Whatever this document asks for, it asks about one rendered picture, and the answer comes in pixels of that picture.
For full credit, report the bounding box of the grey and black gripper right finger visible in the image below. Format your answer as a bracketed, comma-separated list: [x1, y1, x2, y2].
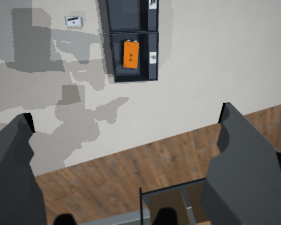
[200, 102, 281, 225]

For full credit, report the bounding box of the orange 9v battery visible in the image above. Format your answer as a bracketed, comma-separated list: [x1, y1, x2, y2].
[123, 40, 139, 68]

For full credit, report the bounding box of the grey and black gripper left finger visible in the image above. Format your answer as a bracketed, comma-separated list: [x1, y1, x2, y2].
[0, 113, 47, 225]

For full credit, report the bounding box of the dark grey rack of three bins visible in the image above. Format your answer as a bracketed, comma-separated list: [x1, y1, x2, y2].
[105, 0, 159, 83]

